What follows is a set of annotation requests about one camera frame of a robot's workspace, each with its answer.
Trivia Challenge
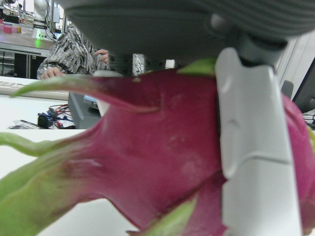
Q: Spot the small black device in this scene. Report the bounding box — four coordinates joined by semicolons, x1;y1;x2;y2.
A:
37;115;54;128

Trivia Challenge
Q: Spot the dark computer monitor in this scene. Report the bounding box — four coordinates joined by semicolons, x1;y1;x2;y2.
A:
291;62;315;113

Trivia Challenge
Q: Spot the white computer keyboard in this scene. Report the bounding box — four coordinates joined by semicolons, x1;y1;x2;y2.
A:
0;80;69;100

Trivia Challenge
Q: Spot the red dragon fruit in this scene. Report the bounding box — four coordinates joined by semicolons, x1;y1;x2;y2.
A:
0;58;315;236

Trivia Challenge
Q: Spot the person in patterned sweater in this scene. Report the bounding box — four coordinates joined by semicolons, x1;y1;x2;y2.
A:
36;26;110;81

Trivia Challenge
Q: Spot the grey office chair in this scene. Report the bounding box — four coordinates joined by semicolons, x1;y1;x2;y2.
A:
280;80;295;101

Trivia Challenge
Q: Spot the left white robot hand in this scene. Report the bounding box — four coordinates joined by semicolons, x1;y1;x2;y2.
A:
65;0;315;236

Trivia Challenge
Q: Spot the grey metal box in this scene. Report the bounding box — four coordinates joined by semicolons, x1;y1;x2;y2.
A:
67;92;109;130

